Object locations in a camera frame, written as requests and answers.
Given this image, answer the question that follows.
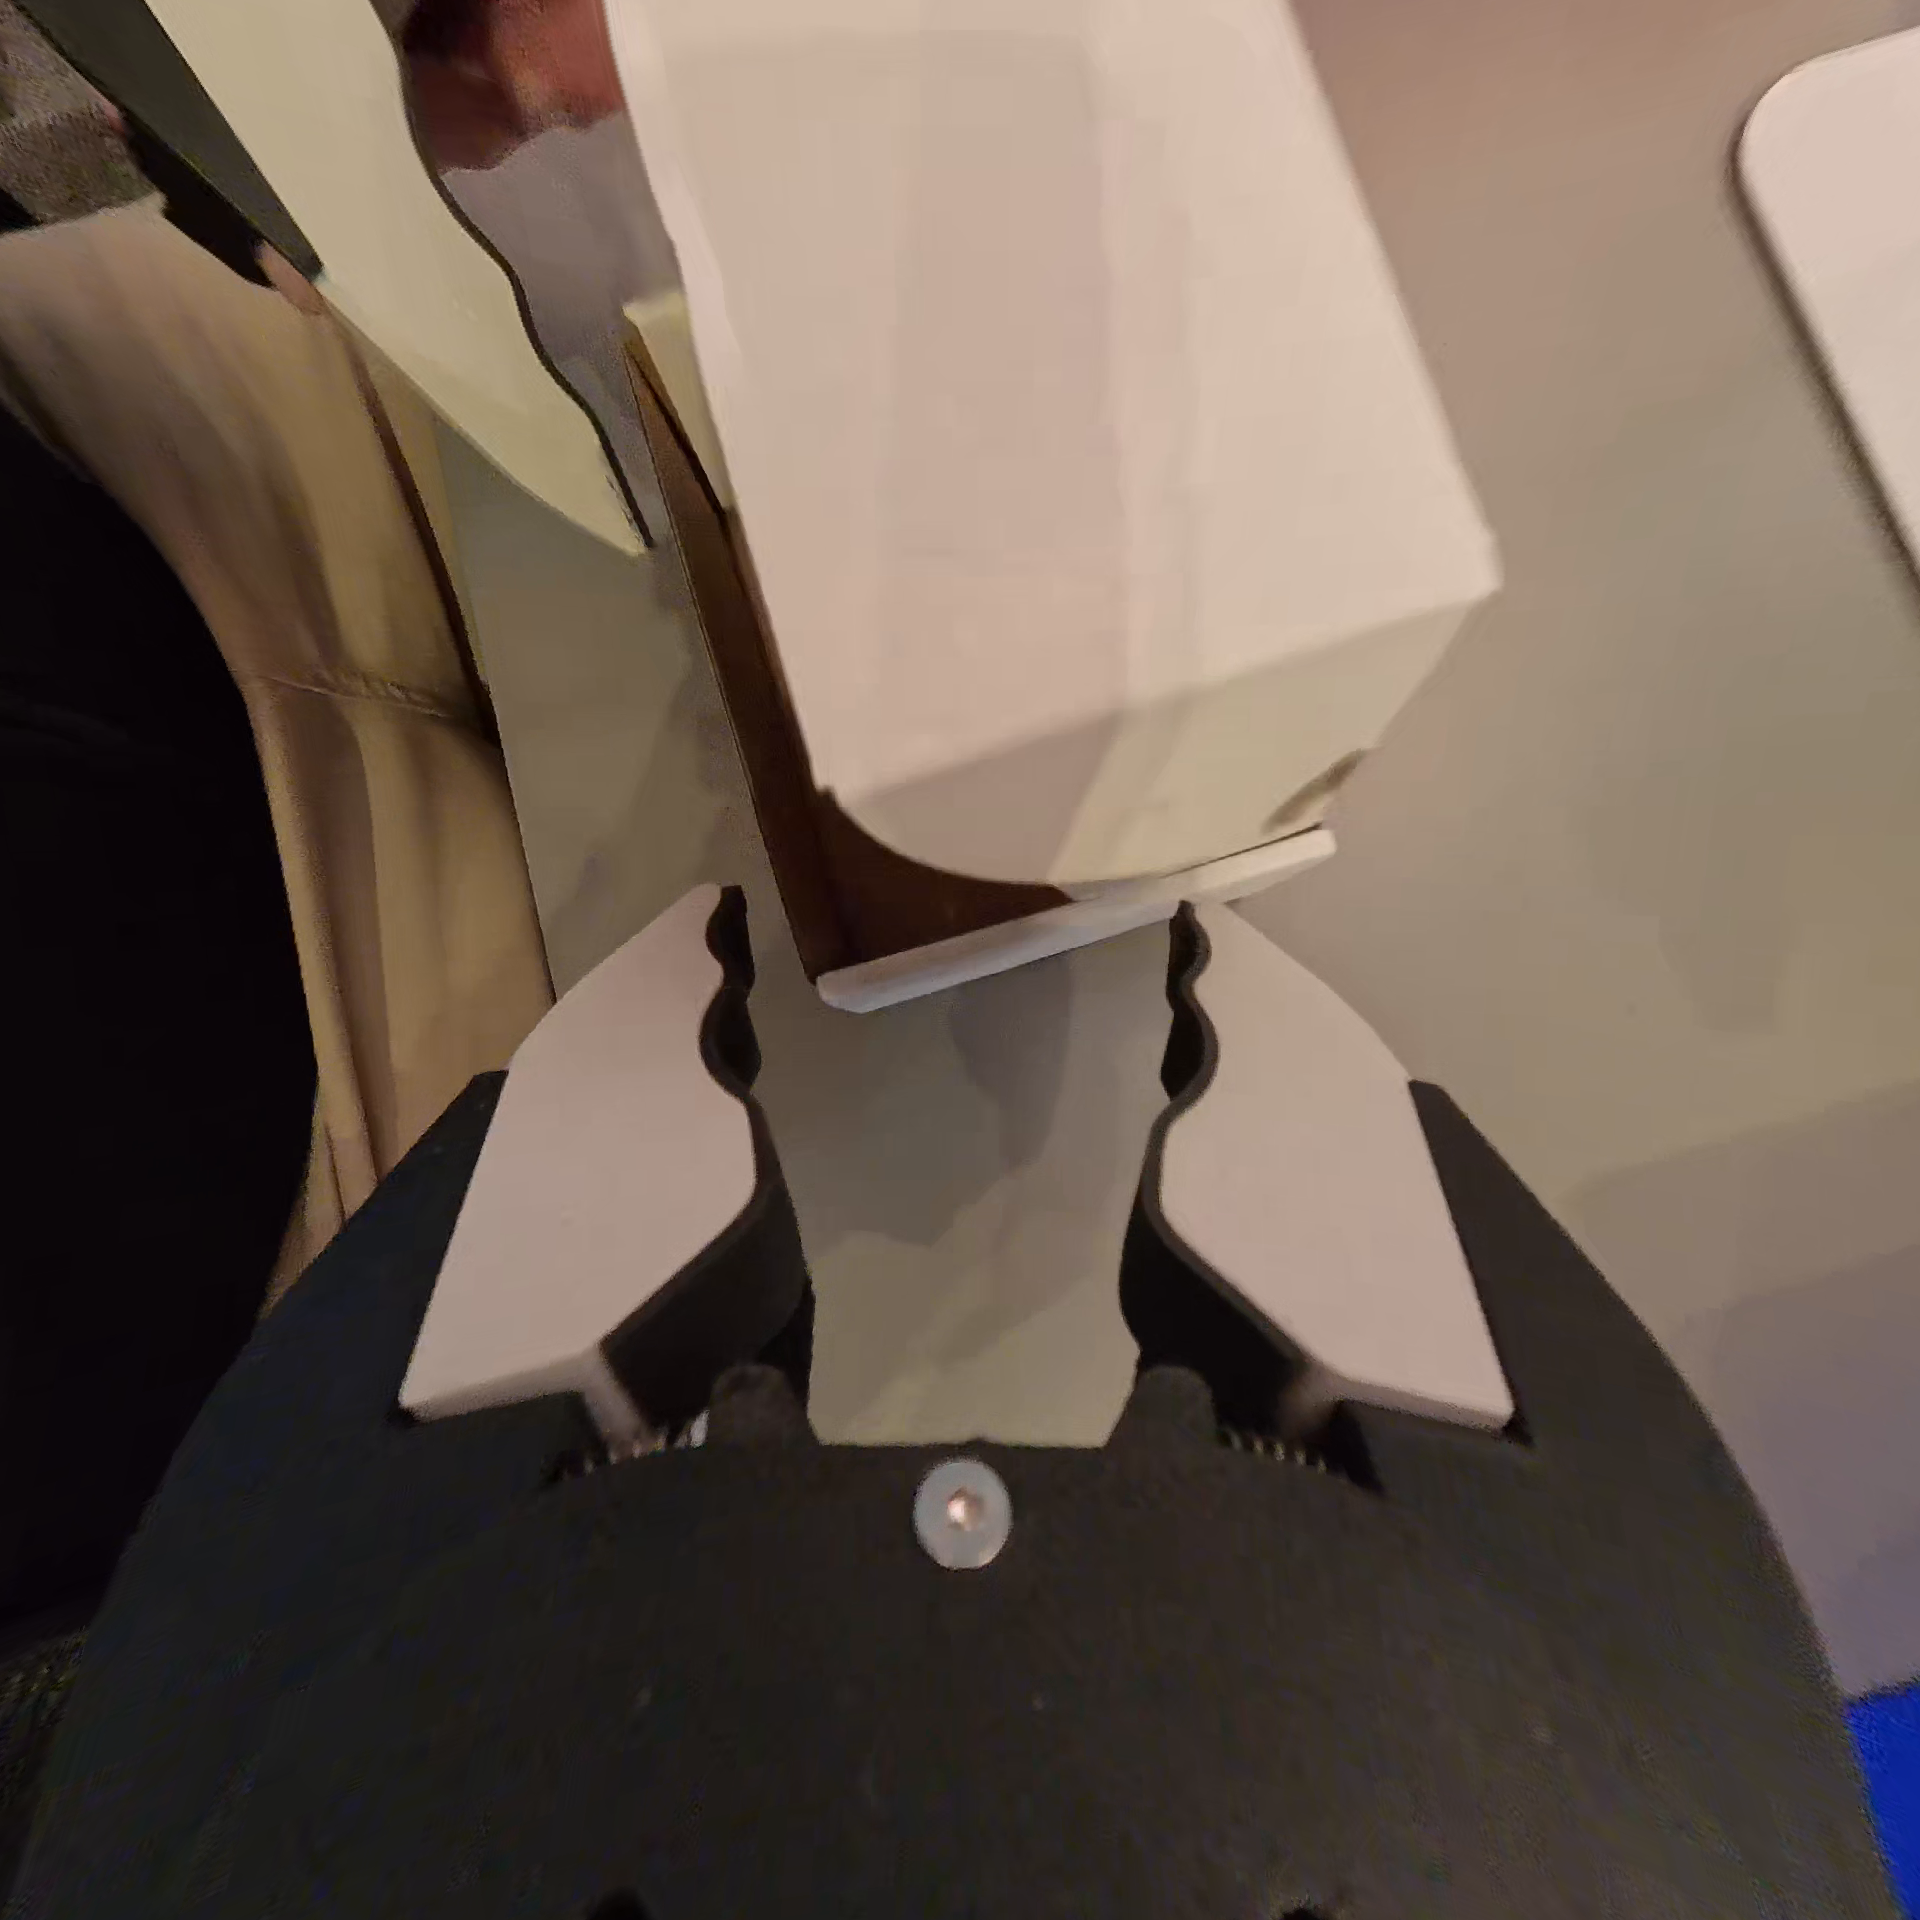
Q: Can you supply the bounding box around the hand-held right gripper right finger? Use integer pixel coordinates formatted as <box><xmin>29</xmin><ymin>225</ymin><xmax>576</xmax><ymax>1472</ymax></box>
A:
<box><xmin>1123</xmin><ymin>901</ymin><xmax>1519</xmax><ymax>1438</ymax></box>

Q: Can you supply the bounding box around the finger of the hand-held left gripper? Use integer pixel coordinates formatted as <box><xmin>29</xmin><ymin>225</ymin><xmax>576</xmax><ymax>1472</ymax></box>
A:
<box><xmin>151</xmin><ymin>0</ymin><xmax>666</xmax><ymax>561</ymax></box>

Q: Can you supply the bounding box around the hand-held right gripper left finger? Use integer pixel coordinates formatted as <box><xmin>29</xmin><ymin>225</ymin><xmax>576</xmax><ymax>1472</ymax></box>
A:
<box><xmin>397</xmin><ymin>882</ymin><xmax>817</xmax><ymax>1452</ymax></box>

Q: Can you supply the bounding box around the white cardboard box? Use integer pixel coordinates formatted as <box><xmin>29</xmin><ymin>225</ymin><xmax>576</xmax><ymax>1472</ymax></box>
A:
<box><xmin>600</xmin><ymin>0</ymin><xmax>1506</xmax><ymax>1016</ymax></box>

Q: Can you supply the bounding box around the blue cloth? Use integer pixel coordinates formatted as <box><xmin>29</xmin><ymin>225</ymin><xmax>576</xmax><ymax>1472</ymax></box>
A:
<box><xmin>1842</xmin><ymin>1681</ymin><xmax>1920</xmax><ymax>1920</ymax></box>

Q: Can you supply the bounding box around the white rounded board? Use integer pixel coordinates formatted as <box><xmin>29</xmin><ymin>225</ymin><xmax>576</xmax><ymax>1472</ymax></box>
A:
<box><xmin>1738</xmin><ymin>30</ymin><xmax>1920</xmax><ymax>578</ymax></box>

